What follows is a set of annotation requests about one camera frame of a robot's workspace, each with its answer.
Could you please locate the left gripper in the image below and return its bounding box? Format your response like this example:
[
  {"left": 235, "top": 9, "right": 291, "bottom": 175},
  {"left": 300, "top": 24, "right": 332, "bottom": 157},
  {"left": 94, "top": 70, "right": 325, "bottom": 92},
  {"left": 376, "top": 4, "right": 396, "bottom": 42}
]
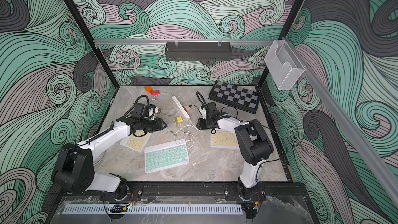
[{"left": 140, "top": 118, "right": 168, "bottom": 133}]

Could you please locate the yellow wireless keyboard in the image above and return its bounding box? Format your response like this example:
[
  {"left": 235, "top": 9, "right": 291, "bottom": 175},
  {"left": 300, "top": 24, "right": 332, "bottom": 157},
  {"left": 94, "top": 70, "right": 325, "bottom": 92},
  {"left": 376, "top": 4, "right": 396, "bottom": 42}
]
[
  {"left": 210, "top": 130, "right": 239, "bottom": 149},
  {"left": 120, "top": 133, "right": 151, "bottom": 152}
]

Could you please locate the white power strip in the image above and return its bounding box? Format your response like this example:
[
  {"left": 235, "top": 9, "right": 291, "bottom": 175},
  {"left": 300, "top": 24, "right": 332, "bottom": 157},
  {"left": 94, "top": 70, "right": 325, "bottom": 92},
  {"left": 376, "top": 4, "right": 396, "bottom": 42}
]
[{"left": 172, "top": 96, "right": 190, "bottom": 119}]

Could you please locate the green wireless keyboard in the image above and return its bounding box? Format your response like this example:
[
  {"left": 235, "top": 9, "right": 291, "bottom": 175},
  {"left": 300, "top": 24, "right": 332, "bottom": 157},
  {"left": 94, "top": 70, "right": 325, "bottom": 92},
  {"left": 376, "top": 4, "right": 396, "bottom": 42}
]
[{"left": 144, "top": 140, "right": 190, "bottom": 174}]

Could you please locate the yellow charger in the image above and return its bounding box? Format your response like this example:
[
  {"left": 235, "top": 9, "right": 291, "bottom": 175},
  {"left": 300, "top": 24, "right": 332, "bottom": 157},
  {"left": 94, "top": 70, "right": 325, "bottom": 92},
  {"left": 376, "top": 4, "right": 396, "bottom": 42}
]
[{"left": 175, "top": 116, "right": 183, "bottom": 124}]

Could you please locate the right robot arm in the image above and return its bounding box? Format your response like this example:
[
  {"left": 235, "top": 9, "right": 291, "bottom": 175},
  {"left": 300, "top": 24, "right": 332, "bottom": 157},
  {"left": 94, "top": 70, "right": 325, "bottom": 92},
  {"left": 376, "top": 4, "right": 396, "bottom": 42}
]
[{"left": 197, "top": 102, "right": 274, "bottom": 199}]

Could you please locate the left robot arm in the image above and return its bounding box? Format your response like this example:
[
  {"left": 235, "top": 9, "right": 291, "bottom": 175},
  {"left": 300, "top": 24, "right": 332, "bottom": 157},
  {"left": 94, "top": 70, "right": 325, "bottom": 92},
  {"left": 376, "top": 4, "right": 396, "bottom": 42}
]
[{"left": 51, "top": 117, "right": 167, "bottom": 195}]

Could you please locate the black checkered board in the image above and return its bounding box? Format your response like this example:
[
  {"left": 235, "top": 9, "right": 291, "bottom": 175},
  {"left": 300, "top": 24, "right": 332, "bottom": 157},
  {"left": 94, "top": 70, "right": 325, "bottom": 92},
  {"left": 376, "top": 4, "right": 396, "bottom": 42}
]
[{"left": 208, "top": 81, "right": 259, "bottom": 114}]

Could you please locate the red block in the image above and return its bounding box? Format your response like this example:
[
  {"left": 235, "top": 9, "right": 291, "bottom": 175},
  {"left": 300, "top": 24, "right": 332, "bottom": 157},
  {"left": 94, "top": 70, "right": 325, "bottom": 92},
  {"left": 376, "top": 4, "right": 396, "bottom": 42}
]
[{"left": 151, "top": 90, "right": 160, "bottom": 95}]

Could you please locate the orange block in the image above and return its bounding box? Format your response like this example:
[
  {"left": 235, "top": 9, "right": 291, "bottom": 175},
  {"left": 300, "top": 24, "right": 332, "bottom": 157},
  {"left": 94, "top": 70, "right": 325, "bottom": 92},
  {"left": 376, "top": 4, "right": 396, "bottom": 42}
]
[{"left": 145, "top": 86, "right": 153, "bottom": 93}]

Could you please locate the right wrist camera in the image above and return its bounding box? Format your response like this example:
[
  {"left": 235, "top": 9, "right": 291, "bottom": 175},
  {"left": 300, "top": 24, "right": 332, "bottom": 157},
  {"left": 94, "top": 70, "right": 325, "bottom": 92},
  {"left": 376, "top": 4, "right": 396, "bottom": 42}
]
[{"left": 200, "top": 106, "right": 208, "bottom": 119}]

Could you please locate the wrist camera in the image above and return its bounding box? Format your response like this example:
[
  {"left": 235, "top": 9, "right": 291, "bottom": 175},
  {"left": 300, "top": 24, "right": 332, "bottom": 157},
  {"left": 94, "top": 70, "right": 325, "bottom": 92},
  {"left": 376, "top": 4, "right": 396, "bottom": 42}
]
[
  {"left": 200, "top": 106, "right": 208, "bottom": 119},
  {"left": 144, "top": 104, "right": 159, "bottom": 120}
]

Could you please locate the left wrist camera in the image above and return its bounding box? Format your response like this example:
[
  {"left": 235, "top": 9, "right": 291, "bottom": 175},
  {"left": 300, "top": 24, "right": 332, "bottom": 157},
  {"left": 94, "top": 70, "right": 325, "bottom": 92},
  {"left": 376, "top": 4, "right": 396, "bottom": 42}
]
[{"left": 144, "top": 104, "right": 159, "bottom": 120}]

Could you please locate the pink charger with black cable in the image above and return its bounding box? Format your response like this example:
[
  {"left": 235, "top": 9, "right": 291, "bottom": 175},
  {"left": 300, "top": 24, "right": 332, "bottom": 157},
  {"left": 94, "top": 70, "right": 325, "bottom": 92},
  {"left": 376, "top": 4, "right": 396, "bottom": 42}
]
[{"left": 184, "top": 105, "right": 191, "bottom": 112}]

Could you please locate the black perforated wall tray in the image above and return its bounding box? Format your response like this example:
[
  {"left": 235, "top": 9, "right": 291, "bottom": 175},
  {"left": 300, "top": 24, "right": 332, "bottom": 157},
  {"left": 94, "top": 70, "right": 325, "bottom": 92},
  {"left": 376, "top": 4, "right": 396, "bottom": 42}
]
[{"left": 165, "top": 41, "right": 232, "bottom": 62}]

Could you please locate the clear plastic wall bin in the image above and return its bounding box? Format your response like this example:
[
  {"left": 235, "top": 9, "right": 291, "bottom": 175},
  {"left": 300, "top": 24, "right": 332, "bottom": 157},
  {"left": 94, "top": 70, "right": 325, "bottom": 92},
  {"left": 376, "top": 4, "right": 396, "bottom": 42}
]
[{"left": 264, "top": 39, "right": 305, "bottom": 91}]

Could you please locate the aluminium wall rail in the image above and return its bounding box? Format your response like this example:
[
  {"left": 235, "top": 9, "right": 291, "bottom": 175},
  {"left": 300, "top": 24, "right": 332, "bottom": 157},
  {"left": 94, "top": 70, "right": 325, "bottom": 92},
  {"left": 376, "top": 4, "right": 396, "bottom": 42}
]
[{"left": 93, "top": 38, "right": 276, "bottom": 47}]

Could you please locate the white slotted cable duct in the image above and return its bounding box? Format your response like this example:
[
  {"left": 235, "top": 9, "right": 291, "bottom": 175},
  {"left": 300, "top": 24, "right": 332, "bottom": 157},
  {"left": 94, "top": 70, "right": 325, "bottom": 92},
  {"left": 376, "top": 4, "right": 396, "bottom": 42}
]
[{"left": 61, "top": 204, "right": 243, "bottom": 215}]

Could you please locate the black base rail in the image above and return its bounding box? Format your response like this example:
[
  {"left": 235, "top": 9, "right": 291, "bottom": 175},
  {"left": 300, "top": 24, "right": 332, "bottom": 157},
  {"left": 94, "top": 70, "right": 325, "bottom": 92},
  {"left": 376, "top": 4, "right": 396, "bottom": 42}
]
[{"left": 58, "top": 181, "right": 308, "bottom": 204}]

